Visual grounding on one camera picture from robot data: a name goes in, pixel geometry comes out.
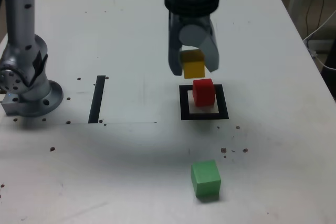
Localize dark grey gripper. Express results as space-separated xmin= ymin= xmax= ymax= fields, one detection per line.
xmin=167 ymin=12 xmax=221 ymax=77

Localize yellow cube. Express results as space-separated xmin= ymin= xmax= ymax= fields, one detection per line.
xmin=180 ymin=49 xmax=206 ymax=79

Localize red cube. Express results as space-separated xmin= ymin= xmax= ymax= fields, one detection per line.
xmin=192 ymin=78 xmax=217 ymax=108

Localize green cube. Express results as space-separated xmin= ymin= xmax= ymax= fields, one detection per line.
xmin=190 ymin=159 xmax=222 ymax=198

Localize black tape square outline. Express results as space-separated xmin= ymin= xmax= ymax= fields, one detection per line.
xmin=178 ymin=84 xmax=230 ymax=121

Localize black tape strip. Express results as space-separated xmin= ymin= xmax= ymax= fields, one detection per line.
xmin=88 ymin=75 xmax=107 ymax=124

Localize white cable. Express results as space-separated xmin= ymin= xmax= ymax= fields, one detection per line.
xmin=303 ymin=10 xmax=336 ymax=70

